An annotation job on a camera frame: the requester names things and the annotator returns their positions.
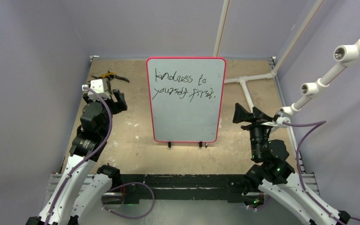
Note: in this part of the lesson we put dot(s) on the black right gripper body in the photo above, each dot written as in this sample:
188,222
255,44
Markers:
258,120

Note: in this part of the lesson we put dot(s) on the yellow black pliers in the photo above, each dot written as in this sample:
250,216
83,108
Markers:
104,76

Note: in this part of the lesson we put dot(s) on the black handled pliers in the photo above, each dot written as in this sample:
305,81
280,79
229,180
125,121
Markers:
119,78

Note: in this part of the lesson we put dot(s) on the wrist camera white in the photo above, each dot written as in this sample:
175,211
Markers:
280,120
100,87

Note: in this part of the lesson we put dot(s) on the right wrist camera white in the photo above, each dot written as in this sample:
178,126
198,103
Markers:
280,120

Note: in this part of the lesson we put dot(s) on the white PVC pipe frame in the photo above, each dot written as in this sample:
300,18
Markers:
344,55

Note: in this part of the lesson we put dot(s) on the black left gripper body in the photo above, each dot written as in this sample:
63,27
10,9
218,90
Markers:
115,106

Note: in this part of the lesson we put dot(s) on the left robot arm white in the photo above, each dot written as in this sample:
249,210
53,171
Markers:
91,138

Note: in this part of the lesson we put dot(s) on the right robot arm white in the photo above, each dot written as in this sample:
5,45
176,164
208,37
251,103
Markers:
274,176

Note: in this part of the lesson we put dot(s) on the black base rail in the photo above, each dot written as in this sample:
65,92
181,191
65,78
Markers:
232,188

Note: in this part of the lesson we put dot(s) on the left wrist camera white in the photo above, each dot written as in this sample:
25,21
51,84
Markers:
100,87

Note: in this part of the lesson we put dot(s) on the pink framed whiteboard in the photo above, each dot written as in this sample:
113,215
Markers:
186,95

